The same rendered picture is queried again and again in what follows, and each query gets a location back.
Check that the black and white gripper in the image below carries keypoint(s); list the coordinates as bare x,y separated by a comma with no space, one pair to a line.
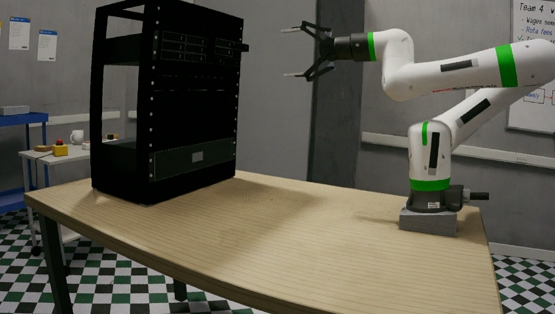
330,49

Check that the black server rack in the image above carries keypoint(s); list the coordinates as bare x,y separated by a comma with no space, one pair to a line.
181,146

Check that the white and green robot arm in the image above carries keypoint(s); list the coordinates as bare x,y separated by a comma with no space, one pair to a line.
525,66

